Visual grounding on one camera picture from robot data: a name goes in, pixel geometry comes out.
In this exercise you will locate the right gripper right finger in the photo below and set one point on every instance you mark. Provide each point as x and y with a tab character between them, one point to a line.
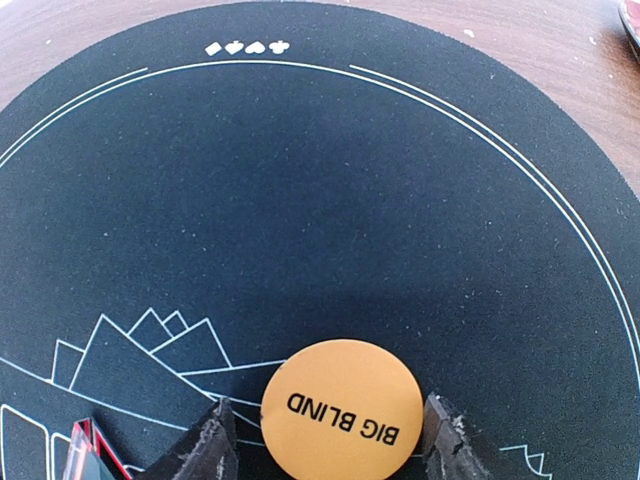
453	447

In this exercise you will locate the red black triangular all-in marker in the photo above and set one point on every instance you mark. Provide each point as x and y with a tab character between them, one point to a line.
90	455

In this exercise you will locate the red floral saucer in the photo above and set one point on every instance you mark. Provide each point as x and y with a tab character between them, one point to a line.
629	14

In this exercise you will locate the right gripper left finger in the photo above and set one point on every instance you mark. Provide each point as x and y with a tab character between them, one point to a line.
208	450

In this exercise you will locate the orange big blind button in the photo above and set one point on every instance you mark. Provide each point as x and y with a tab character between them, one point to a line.
342	409

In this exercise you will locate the round black poker mat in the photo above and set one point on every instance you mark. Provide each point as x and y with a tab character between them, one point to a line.
187	203

